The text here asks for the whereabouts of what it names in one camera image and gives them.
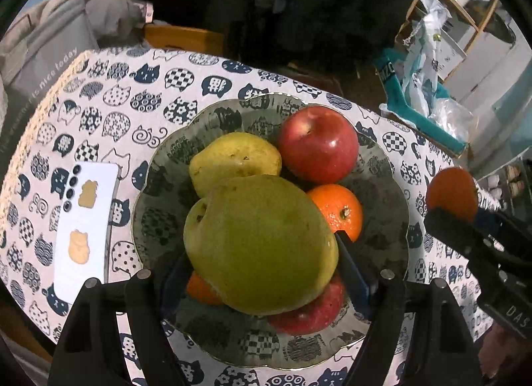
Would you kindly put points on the dark red apple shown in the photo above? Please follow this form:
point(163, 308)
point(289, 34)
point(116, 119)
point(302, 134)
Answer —
point(311, 315)

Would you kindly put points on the round yellow mango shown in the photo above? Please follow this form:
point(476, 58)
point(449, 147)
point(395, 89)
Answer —
point(257, 244)

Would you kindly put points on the small orange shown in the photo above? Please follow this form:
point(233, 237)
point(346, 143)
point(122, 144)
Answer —
point(451, 192)

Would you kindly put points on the black coat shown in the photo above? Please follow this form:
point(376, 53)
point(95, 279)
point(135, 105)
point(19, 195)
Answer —
point(332, 7)

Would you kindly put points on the scalloped glass plate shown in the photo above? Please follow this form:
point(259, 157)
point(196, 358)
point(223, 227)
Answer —
point(174, 211)

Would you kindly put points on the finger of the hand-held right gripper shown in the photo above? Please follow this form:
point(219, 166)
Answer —
point(511, 230)
point(453, 232)

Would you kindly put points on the pale grey towel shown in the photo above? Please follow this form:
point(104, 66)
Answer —
point(37, 20)

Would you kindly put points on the teal box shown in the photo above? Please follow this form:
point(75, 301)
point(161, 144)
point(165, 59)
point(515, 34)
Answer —
point(399, 95)

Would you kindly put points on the white phone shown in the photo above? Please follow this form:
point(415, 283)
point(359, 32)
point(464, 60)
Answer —
point(99, 223)

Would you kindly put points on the bright red apple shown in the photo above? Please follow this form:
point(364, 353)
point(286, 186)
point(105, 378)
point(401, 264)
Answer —
point(318, 144)

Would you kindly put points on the oval yellow-green mango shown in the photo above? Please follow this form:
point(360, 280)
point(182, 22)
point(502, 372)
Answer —
point(232, 161)

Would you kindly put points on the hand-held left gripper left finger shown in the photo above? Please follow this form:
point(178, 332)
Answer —
point(176, 282)

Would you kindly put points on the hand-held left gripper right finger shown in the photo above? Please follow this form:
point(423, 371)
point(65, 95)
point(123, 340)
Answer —
point(353, 273)

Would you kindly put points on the clear plastic bag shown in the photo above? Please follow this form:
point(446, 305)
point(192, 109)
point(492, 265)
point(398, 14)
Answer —
point(453, 115)

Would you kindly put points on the grey storage bag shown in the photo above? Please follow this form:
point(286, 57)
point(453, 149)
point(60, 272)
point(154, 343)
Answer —
point(45, 61)

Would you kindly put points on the grey clothes pile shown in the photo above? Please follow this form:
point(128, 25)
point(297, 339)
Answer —
point(112, 7)

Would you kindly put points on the wooden drawer box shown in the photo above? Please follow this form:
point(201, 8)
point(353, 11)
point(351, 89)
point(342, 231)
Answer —
point(183, 38)

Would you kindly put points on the medium orange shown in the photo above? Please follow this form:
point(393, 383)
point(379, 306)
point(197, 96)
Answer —
point(334, 209)

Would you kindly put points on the cat print tablecloth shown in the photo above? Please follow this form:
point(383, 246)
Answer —
point(104, 99)

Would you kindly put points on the large orange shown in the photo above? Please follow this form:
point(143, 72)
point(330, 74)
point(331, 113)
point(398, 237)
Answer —
point(201, 290)

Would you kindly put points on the person's right hand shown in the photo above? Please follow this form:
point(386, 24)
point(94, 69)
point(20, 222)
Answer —
point(496, 350)

